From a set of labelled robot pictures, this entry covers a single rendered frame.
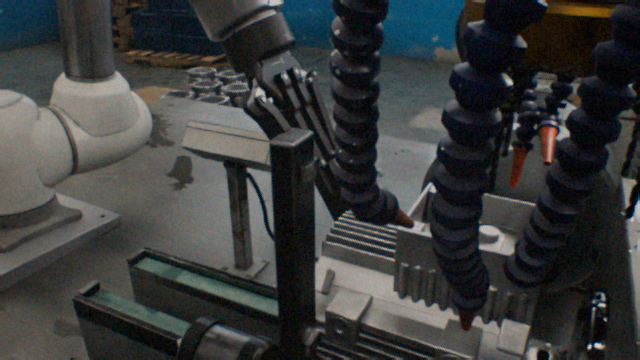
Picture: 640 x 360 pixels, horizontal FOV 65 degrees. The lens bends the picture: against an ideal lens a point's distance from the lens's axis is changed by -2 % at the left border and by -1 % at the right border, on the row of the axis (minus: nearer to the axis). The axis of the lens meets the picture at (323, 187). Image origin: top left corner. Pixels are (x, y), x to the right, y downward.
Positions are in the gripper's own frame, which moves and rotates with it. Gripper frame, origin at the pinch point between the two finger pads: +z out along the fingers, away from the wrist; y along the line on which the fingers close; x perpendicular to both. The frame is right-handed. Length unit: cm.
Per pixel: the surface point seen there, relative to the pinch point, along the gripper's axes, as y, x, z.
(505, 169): 14.6, -14.7, 8.3
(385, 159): 78, 33, 16
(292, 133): -19.3, -12.2, -9.8
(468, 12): -10.1, -23.5, -11.6
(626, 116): 36.9, -27.9, 13.3
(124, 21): 440, 465, -187
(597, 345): -10.3, -22.8, 16.5
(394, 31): 563, 194, -20
